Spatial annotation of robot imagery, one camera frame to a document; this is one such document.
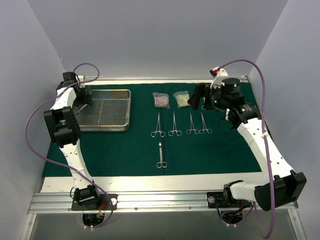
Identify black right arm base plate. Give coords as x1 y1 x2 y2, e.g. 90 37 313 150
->
206 191 252 209

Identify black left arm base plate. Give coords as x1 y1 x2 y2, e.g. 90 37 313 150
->
71 193 118 211

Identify aluminium frame rail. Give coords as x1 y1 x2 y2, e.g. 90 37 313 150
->
27 187 298 215

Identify steel haemostat clamp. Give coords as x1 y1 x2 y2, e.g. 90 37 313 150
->
186 113 200 135

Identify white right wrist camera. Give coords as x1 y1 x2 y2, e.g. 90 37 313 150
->
209 66 229 89

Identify steel forceps clamp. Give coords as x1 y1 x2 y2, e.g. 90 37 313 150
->
168 113 182 137

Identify green surgical drape cloth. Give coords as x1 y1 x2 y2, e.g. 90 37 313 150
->
41 82 271 178

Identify purple packet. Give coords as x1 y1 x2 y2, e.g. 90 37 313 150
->
152 92 170 109

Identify back aluminium rail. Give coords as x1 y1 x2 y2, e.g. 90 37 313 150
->
69 75 250 83

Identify steel mesh instrument tray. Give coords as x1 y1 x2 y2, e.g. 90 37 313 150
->
75 89 131 132

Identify steel needle holder clamp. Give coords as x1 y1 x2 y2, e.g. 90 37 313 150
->
150 113 166 138

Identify long steel scissors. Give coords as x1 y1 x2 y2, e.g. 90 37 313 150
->
156 142 168 169

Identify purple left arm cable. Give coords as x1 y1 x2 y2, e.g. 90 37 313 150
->
24 62 115 229

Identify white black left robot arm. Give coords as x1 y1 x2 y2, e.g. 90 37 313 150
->
43 76 101 210

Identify green packet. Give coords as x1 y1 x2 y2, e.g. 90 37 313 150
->
173 91 190 109

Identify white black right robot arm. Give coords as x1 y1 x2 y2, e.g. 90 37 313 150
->
188 77 307 211

